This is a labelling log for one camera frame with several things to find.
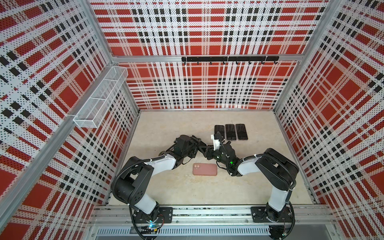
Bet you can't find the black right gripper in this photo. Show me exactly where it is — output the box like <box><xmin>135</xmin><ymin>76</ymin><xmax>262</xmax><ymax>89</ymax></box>
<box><xmin>199</xmin><ymin>145</ymin><xmax>229</xmax><ymax>167</ymax></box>

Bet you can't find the black phone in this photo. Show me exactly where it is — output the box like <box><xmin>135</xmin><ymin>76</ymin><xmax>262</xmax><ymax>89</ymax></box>
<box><xmin>225</xmin><ymin>124</ymin><xmax>237</xmax><ymax>141</ymax></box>
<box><xmin>235</xmin><ymin>124</ymin><xmax>249</xmax><ymax>141</ymax></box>
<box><xmin>214</xmin><ymin>125</ymin><xmax>225</xmax><ymax>140</ymax></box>

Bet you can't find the pink phone case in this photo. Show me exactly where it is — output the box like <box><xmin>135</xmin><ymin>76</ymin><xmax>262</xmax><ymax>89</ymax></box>
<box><xmin>193</xmin><ymin>163</ymin><xmax>218</xmax><ymax>176</ymax></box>

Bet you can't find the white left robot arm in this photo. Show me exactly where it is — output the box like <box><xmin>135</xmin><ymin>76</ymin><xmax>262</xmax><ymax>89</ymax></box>
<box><xmin>111</xmin><ymin>135</ymin><xmax>207</xmax><ymax>222</ymax></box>

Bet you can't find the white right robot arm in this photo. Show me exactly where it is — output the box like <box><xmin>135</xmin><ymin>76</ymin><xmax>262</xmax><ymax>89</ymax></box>
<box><xmin>198</xmin><ymin>133</ymin><xmax>299</xmax><ymax>223</ymax></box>

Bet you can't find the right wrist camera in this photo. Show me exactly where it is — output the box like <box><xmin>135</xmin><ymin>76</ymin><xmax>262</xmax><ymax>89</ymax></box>
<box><xmin>211</xmin><ymin>133</ymin><xmax>237</xmax><ymax>165</ymax></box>

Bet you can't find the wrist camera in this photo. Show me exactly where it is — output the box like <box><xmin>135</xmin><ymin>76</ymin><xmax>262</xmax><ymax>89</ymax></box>
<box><xmin>211</xmin><ymin>133</ymin><xmax>237</xmax><ymax>165</ymax></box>
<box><xmin>174</xmin><ymin>135</ymin><xmax>198</xmax><ymax>156</ymax></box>

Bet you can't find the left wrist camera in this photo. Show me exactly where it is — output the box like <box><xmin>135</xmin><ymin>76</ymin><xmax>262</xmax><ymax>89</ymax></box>
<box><xmin>174</xmin><ymin>135</ymin><xmax>198</xmax><ymax>156</ymax></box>

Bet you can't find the white wire mesh basket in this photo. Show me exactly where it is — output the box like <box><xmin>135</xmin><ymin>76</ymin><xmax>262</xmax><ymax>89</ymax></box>
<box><xmin>74</xmin><ymin>66</ymin><xmax>128</xmax><ymax>129</ymax></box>

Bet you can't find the black hook rail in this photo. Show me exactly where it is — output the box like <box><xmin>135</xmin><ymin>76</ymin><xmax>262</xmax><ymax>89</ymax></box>
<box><xmin>181</xmin><ymin>56</ymin><xmax>280</xmax><ymax>64</ymax></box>

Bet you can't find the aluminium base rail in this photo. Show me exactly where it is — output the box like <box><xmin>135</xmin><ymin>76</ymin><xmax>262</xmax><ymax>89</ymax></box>
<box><xmin>85</xmin><ymin>205</ymin><xmax>342</xmax><ymax>240</ymax></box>

